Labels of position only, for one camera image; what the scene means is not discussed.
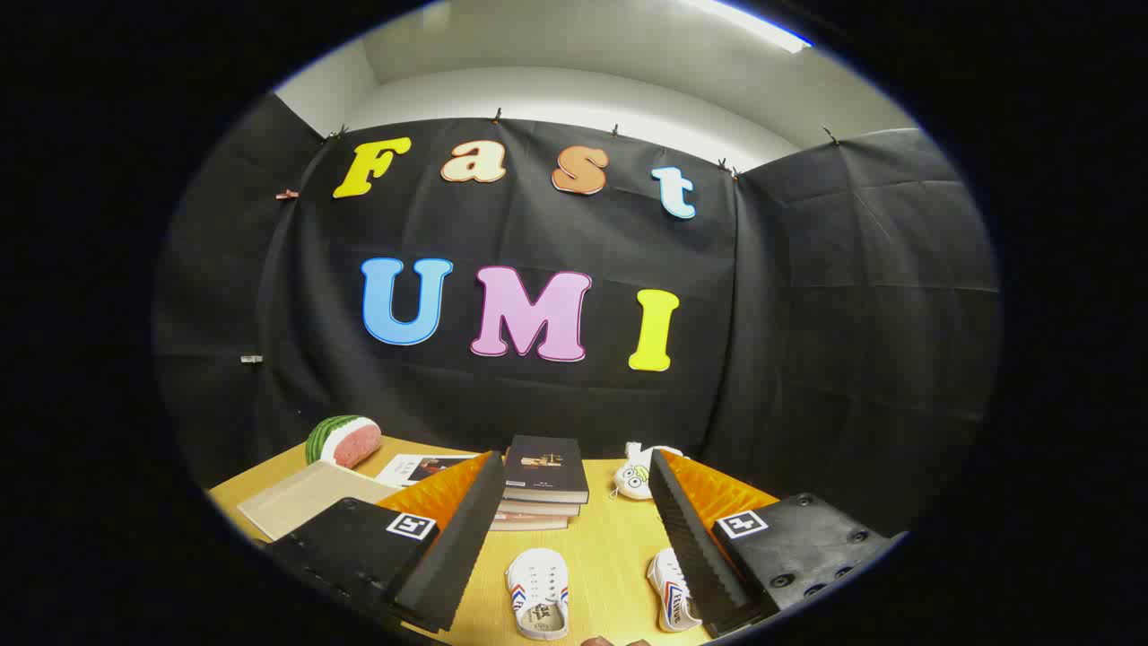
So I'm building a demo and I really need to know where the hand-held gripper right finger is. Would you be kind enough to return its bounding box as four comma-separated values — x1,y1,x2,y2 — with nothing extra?
648,449,907,640

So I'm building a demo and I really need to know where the watermelon slice toy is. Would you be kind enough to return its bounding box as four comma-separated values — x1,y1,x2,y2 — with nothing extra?
305,415,383,469

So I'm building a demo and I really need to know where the beige fabric storage box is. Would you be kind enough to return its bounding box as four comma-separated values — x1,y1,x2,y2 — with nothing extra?
237,460,404,542

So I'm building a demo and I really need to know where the maroon cover book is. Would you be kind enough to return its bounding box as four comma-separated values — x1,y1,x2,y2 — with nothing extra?
491,513,570,532

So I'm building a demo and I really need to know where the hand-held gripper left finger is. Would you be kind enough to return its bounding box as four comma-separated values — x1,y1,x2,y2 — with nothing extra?
265,450,506,633

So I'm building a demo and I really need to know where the white cartoon plush pouch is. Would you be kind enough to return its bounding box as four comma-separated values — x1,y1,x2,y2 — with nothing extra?
612,441,687,502

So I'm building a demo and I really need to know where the black cover book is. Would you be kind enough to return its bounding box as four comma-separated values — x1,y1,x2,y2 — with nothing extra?
502,435,590,505

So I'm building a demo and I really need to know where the brown spine book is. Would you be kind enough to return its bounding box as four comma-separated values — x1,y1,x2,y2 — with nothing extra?
496,499,582,519

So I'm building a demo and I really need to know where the white canvas shoe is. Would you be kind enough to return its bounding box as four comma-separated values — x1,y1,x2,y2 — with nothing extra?
647,548,703,633
505,548,571,641

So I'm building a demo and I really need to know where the white portrait cover book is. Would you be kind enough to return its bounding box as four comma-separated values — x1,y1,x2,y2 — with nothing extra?
375,453,481,490

